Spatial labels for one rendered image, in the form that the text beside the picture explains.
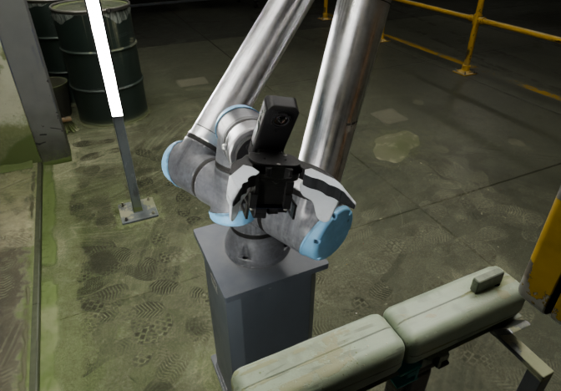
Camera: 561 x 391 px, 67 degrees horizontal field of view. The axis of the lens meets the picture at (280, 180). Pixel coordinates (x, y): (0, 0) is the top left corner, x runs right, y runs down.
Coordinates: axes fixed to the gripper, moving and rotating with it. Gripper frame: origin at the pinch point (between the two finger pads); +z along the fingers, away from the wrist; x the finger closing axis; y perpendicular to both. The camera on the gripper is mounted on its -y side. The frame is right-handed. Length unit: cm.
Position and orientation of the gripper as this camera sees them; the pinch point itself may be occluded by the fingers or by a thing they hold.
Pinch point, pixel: (298, 200)
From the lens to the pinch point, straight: 48.4
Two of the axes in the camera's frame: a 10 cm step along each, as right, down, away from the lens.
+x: -9.5, -0.4, -3.1
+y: -1.6, 9.1, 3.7
